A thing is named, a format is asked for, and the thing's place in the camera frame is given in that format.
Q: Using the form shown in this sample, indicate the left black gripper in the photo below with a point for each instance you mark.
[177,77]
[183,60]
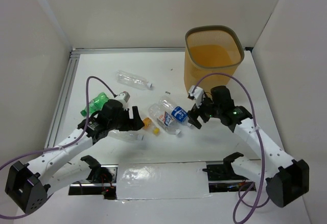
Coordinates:
[130,121]

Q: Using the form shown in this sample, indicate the aluminium frame rail left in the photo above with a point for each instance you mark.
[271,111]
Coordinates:
[63,100]

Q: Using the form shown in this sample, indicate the green plastic bottle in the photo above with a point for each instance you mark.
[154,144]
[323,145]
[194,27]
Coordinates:
[97,103]

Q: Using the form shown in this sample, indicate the clear bottle red-blue label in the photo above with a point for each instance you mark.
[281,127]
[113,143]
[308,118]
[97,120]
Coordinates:
[164,119]

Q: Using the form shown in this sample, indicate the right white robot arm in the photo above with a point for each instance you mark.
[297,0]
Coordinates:
[286,179]

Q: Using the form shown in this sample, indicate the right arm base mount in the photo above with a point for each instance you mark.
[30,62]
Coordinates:
[221,179]

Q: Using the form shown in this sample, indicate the aluminium frame rail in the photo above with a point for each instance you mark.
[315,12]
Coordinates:
[125,50]
[63,100]

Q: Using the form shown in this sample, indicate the clear bottle white cap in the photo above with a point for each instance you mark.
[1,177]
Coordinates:
[133,80]
[127,136]

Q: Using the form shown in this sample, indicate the orange mesh waste bin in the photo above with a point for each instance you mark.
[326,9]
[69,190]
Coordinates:
[211,49]

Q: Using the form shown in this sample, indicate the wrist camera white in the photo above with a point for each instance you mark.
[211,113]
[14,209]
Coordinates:
[123,98]
[196,94]

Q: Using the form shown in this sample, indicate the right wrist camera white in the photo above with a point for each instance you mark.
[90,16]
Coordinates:
[196,94]

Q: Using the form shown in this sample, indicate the clear bottle blue label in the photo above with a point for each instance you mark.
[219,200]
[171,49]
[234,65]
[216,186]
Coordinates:
[176,111]

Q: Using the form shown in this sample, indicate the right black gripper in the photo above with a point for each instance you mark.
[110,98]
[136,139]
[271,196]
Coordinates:
[193,115]

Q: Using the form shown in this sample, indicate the aluminium frame rail back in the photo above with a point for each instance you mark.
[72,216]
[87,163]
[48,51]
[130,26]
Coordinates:
[125,50]

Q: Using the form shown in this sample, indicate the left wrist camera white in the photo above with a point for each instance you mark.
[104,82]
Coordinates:
[123,98]

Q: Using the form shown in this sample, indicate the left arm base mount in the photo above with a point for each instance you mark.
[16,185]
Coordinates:
[104,185]

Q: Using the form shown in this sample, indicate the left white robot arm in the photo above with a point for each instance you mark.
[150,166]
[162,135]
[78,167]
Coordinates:
[31,184]

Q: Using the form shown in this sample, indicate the clear bottle orange label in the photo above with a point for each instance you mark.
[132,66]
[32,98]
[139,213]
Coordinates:
[150,126]

